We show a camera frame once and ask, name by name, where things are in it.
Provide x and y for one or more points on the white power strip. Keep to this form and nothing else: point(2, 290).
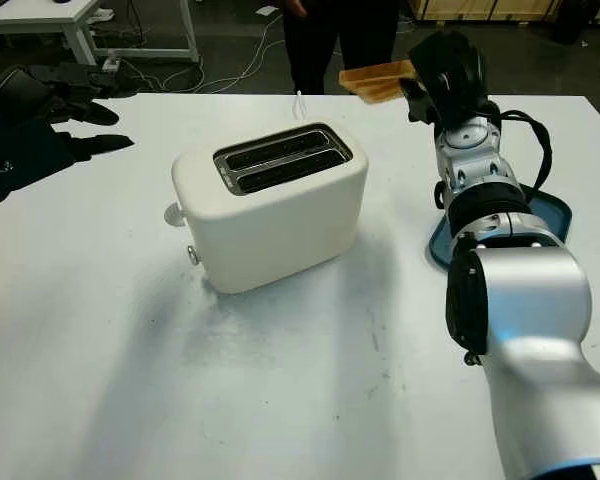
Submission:
point(111, 62)

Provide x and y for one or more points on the person, beige sweater, black trousers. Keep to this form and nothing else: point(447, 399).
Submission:
point(340, 45)

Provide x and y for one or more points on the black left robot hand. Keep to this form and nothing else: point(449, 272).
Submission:
point(15, 100)

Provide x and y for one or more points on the wooden crate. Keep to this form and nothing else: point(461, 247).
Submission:
point(480, 9)

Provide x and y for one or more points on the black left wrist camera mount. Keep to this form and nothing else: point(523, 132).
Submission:
point(20, 162)

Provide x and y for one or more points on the browned toast slice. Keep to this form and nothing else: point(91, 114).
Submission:
point(375, 80)

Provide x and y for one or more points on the white desk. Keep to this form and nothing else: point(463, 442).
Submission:
point(40, 12)

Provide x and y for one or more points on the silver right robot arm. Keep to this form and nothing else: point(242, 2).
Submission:
point(530, 300)

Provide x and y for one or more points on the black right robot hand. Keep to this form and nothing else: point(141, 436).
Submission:
point(455, 85)

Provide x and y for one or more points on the blue plastic tray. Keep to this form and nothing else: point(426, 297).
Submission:
point(550, 215)

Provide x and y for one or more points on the white two-slot toaster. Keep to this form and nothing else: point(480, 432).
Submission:
point(280, 235)

